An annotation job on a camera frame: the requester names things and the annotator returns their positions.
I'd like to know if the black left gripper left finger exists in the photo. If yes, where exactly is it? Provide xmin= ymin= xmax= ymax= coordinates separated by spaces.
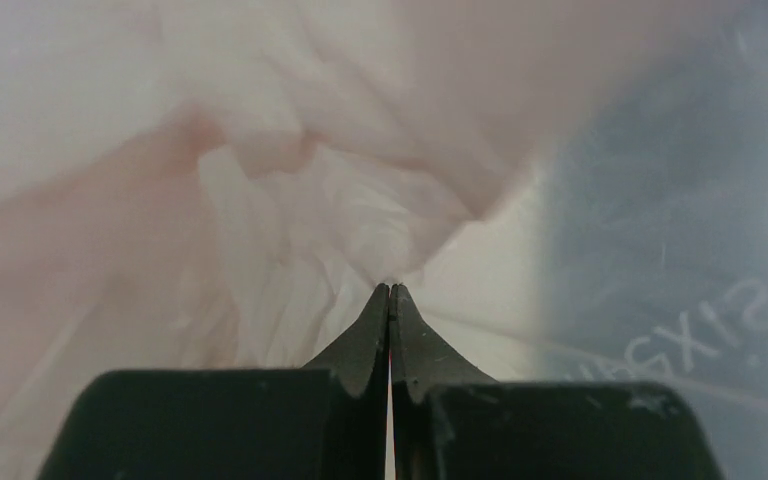
xmin=39 ymin=285 xmax=390 ymax=479

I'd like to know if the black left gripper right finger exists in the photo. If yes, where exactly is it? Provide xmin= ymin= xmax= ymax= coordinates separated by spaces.
xmin=389 ymin=285 xmax=722 ymax=479

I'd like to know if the pink translucent trash bag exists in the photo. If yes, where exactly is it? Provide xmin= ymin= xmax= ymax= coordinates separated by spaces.
xmin=0 ymin=0 xmax=743 ymax=480

